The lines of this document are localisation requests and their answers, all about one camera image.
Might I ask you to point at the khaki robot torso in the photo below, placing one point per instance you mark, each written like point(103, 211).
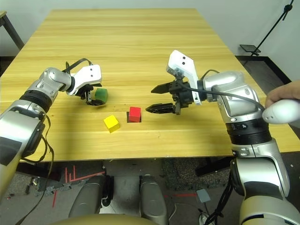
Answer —
point(100, 220)

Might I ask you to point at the bystander bare hand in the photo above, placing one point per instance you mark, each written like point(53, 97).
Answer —
point(286, 91)

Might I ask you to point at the black light stand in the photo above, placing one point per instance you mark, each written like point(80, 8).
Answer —
point(249, 48)

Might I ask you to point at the grey robot foot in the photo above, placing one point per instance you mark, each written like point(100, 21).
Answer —
point(152, 199)
point(89, 197)

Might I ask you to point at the white sneaker with grey sole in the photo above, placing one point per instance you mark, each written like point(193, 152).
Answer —
point(203, 219)

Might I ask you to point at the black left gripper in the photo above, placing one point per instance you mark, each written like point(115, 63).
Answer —
point(85, 90)

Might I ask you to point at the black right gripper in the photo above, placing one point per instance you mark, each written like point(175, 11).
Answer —
point(184, 95)

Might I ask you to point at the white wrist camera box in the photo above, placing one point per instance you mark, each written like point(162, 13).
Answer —
point(182, 63)
point(90, 75)

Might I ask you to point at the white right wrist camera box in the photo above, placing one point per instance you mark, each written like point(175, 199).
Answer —
point(182, 63)

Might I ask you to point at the green wooden block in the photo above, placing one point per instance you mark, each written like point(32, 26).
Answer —
point(101, 94)

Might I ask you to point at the red wooden block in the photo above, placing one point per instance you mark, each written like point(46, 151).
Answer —
point(135, 114)

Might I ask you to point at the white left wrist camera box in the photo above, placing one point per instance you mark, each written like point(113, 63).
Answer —
point(90, 75)

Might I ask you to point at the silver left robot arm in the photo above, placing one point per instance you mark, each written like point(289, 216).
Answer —
point(30, 98)

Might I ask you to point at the yellow wooden block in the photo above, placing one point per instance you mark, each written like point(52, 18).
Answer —
point(111, 123)

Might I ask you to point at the grey robot left foot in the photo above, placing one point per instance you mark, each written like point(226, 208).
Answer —
point(89, 197)

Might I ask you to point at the black foam floor mat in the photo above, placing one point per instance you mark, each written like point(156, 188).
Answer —
point(262, 68)

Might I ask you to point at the grey robot right foot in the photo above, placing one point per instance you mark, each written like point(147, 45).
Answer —
point(152, 199)

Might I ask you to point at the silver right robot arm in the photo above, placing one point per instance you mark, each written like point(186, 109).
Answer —
point(236, 103)

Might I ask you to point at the grey foot pedal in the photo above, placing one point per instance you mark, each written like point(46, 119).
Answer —
point(203, 195)

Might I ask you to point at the wooden side table black frame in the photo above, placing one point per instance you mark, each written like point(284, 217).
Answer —
point(2, 14)

